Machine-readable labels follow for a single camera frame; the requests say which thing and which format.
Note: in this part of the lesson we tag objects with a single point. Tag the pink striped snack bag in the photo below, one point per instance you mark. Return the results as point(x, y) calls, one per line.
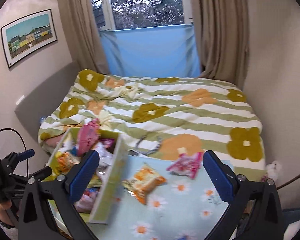
point(88, 134)

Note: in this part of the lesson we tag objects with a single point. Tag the window with trees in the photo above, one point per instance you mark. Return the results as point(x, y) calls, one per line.
point(132, 14)

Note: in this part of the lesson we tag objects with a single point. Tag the beige curtain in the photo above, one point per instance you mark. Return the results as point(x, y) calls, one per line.
point(222, 38)
point(82, 35)

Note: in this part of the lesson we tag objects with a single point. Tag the striped floral blanket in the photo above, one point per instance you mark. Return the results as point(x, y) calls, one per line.
point(164, 116)

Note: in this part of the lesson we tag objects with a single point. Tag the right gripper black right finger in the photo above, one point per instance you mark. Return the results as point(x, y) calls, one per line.
point(266, 218)

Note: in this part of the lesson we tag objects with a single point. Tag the framed landscape picture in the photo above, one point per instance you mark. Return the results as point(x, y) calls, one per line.
point(26, 35)

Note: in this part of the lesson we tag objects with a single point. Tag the pink white snack bag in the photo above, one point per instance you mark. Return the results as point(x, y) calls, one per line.
point(186, 165)

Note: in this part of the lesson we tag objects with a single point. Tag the daisy print tablecloth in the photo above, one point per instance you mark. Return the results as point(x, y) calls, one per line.
point(180, 208)

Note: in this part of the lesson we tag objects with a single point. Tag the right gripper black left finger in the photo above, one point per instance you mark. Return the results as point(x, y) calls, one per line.
point(36, 220)

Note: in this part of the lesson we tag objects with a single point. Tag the green cardboard box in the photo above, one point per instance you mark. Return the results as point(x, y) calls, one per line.
point(110, 177)

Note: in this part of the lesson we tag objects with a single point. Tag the orange snack bag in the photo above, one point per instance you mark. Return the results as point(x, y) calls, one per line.
point(143, 182)

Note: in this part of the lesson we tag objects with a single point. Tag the left beige curtain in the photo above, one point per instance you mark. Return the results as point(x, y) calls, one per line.
point(82, 35)

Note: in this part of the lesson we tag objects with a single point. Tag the blue window cloth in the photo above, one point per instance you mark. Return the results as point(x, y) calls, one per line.
point(165, 51)

